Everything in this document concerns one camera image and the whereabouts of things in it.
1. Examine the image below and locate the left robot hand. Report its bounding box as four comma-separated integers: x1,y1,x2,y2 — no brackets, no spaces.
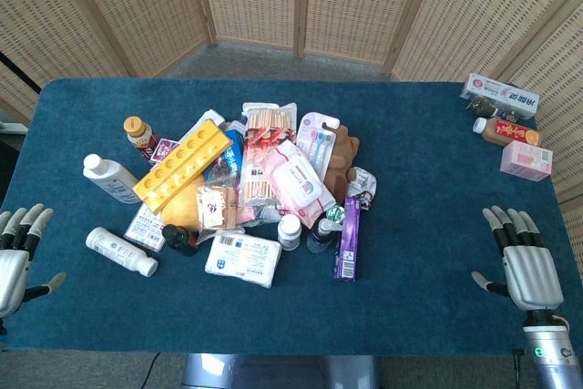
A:
0,203,67,320

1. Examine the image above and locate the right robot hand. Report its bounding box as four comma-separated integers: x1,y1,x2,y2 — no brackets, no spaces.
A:
470,205,565,312

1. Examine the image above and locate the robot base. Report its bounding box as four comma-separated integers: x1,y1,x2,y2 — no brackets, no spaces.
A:
181,353,380,389

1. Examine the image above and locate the white bottle with green print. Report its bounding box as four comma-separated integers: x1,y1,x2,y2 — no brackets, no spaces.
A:
85,226,159,278

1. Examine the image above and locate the tall white lotion bottle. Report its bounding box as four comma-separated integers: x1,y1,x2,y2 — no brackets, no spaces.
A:
82,153,143,206

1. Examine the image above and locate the brown tea bottle red label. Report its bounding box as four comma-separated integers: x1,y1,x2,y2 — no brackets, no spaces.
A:
472,116,542,148

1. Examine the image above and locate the small dark glass bottle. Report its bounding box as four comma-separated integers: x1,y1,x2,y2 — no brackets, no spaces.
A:
161,223,200,258

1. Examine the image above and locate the brown drink bottle yellow cap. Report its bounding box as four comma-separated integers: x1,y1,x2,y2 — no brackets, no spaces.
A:
122,116,161,163

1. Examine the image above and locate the dark pump spray bottle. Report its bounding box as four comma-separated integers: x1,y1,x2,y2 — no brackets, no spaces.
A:
306,218,341,255

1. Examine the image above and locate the small white pill bottle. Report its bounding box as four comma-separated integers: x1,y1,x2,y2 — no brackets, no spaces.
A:
277,214,302,252

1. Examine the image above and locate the pink carton box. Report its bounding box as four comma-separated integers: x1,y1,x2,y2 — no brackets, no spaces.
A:
499,139,554,180

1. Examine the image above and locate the white medicine box red text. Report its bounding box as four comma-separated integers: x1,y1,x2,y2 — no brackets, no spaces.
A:
123,202,167,253

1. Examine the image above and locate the dark green small object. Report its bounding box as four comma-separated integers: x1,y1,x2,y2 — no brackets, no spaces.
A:
465,96,498,118

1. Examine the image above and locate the white toothpaste box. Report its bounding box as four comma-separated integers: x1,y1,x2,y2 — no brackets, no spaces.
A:
459,72,541,121

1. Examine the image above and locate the purple toothpaste box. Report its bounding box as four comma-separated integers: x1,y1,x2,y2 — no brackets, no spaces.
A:
333,196,362,282

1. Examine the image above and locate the silver anime snack pouch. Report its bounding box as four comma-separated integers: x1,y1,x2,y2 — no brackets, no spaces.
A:
346,166,378,211

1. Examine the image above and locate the purple playing card box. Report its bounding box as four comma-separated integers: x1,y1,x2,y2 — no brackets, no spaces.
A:
150,137,180,166

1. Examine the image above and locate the yellow plastic hole tray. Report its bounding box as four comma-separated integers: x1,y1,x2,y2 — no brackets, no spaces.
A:
132,118,234,215

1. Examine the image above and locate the small brown snack packet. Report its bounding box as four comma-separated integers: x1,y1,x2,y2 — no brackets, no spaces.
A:
196,186,240,231

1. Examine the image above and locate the brown plush toy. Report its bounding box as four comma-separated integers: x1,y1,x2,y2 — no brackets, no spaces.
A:
321,123,361,204

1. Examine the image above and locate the white cotton pad pack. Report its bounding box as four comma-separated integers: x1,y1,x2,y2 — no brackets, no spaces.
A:
204,232,282,290

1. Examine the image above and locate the blue snack bag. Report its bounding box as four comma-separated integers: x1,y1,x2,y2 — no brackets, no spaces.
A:
203,120,248,189

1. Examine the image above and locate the blue table cloth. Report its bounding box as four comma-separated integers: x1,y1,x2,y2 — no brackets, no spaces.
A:
0,77,583,357

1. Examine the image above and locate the pink wet wipes pack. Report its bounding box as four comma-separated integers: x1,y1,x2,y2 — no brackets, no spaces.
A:
266,139,337,230

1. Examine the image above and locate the toothbrush blister pack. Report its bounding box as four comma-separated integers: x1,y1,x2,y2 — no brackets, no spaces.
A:
296,111,342,179

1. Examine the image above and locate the bamboo folding screen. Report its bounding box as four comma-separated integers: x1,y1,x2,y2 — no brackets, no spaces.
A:
0,0,583,281

